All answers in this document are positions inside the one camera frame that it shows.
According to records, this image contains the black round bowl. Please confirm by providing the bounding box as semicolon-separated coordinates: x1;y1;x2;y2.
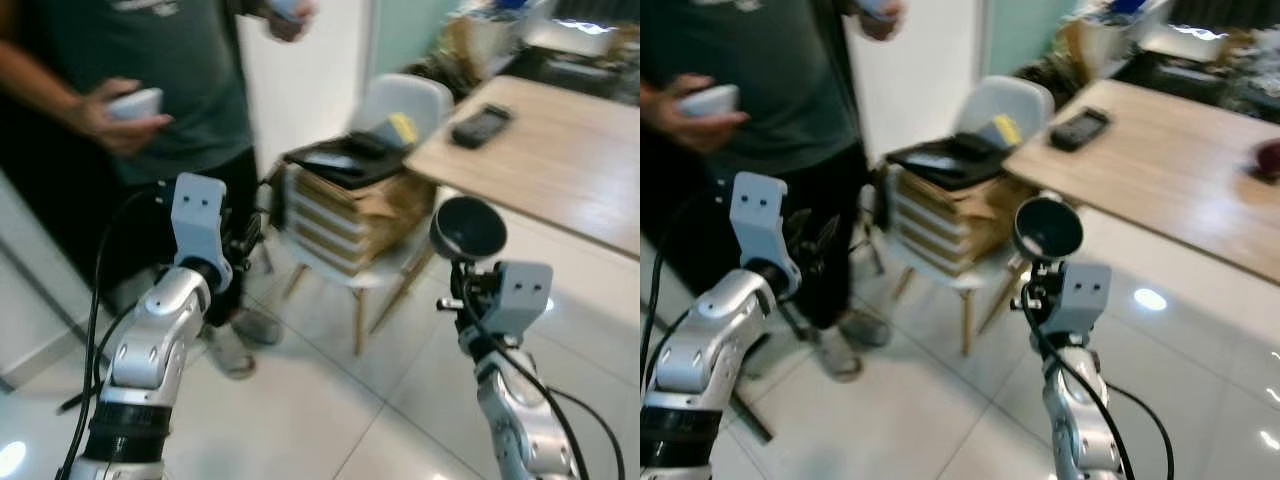
430;196;508;264
1013;196;1085;264

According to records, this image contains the person's right hand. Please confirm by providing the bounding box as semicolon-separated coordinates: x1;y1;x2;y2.
664;73;752;157
74;78;173;158

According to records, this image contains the person's left hand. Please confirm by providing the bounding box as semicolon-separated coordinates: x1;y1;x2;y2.
857;0;907;44
264;0;320;44

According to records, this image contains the grey shoe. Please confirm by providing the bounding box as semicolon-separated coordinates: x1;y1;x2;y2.
810;325;864;384
835;308;892;350
203;323;257;382
232;306;284;350

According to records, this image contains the large brown cardboard box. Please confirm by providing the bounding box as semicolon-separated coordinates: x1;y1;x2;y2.
285;165;439;279
888;170;1041;279

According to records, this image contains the black flat case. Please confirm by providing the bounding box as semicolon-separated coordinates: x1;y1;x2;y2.
283;130;416;191
885;132;1011;191

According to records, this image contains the light wooden table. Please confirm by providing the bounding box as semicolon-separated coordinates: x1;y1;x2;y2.
405;75;641;263
1003;78;1280;288

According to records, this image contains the black phone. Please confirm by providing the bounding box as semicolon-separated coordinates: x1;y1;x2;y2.
1048;107;1112;153
450;103;514;150

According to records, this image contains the white chair with wooden legs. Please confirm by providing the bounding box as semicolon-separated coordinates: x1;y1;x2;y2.
865;75;1057;357
262;73;456;357

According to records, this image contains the person in green shirt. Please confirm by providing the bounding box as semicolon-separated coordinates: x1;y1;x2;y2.
0;0;321;383
640;0;909;385

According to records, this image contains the tan cardboard box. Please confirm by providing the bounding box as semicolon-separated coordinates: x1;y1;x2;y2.
1062;12;1142;82
445;10;522;77

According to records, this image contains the dark red round object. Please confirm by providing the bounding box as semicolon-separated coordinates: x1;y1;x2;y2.
1252;140;1280;184

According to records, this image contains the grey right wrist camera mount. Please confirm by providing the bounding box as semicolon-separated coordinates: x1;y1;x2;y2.
495;262;554;337
1062;262;1114;337

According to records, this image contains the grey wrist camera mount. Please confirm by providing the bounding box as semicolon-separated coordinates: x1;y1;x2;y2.
170;173;233;267
730;172;801;271
495;262;554;337
1062;262;1114;337

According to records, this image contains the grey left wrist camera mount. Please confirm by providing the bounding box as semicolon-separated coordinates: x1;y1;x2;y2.
170;173;233;267
730;172;801;271

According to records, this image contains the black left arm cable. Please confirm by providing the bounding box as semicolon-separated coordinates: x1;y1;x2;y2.
640;188;743;421
55;180;176;480

